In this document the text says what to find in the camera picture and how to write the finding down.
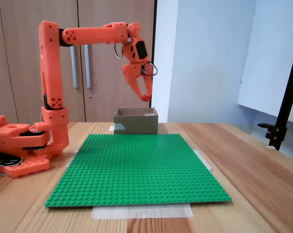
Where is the brown cardboard box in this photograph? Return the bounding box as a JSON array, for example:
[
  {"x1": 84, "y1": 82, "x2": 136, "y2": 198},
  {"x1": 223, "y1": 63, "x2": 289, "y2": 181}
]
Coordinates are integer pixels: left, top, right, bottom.
[{"x1": 109, "y1": 107, "x2": 159, "y2": 135}]

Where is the green lego baseplate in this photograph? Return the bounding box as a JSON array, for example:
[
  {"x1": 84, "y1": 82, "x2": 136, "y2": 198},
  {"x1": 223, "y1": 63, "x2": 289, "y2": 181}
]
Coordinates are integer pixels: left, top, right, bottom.
[{"x1": 44, "y1": 133, "x2": 232, "y2": 209}]

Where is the brown wooden cabinet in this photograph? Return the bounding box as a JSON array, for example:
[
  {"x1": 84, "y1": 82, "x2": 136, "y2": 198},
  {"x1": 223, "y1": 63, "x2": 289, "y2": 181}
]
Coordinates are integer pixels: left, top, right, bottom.
[{"x1": 0, "y1": 0, "x2": 158, "y2": 123}]

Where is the short masking tape strip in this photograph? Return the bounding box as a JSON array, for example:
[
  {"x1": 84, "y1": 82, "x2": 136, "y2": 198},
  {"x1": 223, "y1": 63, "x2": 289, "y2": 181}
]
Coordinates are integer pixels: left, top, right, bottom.
[
  {"x1": 193, "y1": 150, "x2": 214, "y2": 172},
  {"x1": 65, "y1": 149, "x2": 80, "y2": 168}
]

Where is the white panel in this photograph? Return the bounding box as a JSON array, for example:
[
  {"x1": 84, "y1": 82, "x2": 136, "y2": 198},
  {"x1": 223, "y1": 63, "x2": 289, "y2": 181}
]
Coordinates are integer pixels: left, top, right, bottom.
[{"x1": 237, "y1": 0, "x2": 293, "y2": 126}]

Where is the long masking tape strip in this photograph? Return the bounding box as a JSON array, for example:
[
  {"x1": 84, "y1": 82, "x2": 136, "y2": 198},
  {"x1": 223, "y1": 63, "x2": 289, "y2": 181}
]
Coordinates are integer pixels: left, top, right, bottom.
[{"x1": 91, "y1": 203, "x2": 194, "y2": 220}]

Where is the black red servo cable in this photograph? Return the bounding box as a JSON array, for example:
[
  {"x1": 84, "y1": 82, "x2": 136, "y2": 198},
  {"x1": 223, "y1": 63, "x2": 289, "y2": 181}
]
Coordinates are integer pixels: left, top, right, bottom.
[{"x1": 113, "y1": 41, "x2": 158, "y2": 77}]

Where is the metal cabinet handle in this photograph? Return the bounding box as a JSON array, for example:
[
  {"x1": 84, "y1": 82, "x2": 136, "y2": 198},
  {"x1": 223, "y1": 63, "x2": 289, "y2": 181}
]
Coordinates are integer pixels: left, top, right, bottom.
[
  {"x1": 84, "y1": 44, "x2": 92, "y2": 89},
  {"x1": 70, "y1": 45, "x2": 78, "y2": 89}
]

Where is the black camera stand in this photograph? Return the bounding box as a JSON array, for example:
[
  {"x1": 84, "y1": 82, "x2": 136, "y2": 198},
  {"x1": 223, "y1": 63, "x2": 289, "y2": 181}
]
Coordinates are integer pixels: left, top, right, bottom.
[{"x1": 257, "y1": 31, "x2": 293, "y2": 151}]

